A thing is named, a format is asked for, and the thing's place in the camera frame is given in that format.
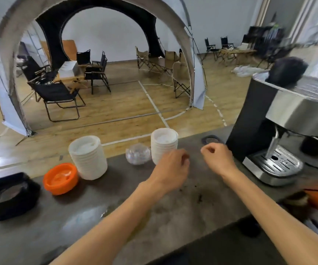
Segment person's left hand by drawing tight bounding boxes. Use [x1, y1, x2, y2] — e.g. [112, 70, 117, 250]
[147, 148, 190, 195]

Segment person's right hand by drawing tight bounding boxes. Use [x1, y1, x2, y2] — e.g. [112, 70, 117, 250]
[200, 142, 238, 179]

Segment person's right forearm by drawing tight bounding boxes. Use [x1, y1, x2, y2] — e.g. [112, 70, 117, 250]
[222, 165, 318, 265]

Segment person's left forearm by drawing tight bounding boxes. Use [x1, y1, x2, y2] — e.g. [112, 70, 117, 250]
[49, 179, 170, 265]

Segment tall stack of white cups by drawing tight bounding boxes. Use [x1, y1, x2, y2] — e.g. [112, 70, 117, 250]
[151, 128, 179, 165]

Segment clear plastic dome lid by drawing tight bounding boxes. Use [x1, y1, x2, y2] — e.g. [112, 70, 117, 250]
[125, 143, 151, 165]

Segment silver black espresso machine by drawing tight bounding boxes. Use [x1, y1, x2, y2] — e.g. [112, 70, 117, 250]
[226, 71, 318, 187]

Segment white bags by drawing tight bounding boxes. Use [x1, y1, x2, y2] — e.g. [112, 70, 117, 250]
[231, 65, 265, 78]

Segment beige folding chair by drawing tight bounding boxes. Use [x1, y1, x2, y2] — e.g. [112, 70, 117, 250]
[135, 46, 150, 70]
[163, 51, 180, 75]

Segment wooden folding table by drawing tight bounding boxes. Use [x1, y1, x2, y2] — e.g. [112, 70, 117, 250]
[220, 48, 257, 66]

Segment black fuzzy brush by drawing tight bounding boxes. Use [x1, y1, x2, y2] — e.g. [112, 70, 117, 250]
[265, 57, 309, 89]

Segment black folding chair with armrests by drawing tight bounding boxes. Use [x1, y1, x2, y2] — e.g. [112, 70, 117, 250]
[84, 51, 111, 95]

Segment orange round lid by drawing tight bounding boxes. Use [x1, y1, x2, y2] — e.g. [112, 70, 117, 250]
[43, 163, 79, 196]

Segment wooden camping table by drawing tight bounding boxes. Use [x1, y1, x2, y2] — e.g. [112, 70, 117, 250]
[54, 69, 90, 90]

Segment large black folding chair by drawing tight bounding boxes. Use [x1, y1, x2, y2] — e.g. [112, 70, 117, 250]
[28, 80, 86, 122]

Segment white box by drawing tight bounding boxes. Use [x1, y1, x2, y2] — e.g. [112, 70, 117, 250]
[58, 61, 80, 79]

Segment wooden board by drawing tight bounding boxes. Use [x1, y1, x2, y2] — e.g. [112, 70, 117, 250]
[40, 40, 78, 64]

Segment black square container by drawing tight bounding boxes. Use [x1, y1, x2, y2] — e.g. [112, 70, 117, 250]
[0, 172, 41, 222]

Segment black inflatable arch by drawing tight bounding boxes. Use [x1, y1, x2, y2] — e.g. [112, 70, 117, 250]
[35, 0, 165, 70]

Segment white inflatable tent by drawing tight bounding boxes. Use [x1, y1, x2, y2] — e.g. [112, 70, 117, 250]
[0, 0, 207, 137]

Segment black ring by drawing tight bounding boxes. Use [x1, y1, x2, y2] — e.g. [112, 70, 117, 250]
[201, 135, 222, 145]

